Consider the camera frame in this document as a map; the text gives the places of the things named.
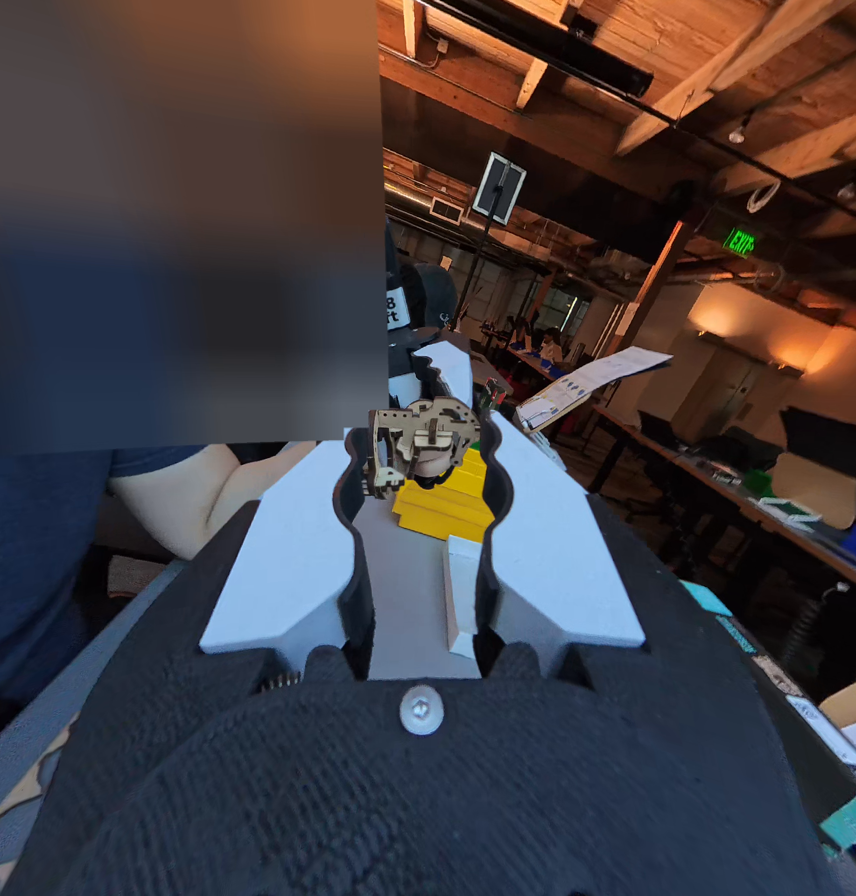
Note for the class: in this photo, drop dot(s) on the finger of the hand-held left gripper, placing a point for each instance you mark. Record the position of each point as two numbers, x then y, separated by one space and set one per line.
452 371

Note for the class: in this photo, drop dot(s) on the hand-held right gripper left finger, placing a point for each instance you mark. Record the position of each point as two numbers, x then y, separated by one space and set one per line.
281 553

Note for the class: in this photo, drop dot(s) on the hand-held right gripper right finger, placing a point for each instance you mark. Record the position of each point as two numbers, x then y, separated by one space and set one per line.
561 553

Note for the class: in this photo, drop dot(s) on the wooden model assembly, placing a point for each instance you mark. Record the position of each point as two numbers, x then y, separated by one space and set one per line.
428 434

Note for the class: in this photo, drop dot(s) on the person's left forearm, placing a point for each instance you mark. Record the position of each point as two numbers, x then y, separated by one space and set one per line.
190 490

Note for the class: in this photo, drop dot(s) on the yellow box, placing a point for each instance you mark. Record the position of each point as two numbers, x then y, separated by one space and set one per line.
442 514

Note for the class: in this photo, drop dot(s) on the light panel on stand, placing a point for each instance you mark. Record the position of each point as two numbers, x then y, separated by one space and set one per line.
499 187

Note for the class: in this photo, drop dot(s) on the printed instruction sheet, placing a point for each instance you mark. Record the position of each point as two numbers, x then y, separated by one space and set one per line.
596 381

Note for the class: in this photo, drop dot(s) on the teal paper piece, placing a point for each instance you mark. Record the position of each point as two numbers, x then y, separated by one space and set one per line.
706 598
851 820

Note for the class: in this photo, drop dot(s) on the long wooden-edged desk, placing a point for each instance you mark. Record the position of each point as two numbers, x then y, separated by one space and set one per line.
701 486

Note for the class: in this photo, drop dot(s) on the black monitor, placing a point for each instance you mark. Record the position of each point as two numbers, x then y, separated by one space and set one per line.
657 428

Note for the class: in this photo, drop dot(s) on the green bin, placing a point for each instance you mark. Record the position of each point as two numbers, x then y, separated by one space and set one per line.
760 483

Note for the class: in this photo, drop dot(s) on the person in blue shirt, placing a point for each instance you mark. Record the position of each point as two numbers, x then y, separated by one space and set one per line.
36 546

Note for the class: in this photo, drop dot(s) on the black ceiling light bar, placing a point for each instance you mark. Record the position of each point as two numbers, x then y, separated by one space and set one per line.
596 70

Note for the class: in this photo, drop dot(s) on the green exit sign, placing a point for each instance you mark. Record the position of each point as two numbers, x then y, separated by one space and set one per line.
740 243

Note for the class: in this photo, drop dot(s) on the punched-out plywood sheet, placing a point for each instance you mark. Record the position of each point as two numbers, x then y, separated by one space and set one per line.
36 777

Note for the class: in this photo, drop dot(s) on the wall sconce lamp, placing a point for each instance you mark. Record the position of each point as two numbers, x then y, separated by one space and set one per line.
785 365
706 332

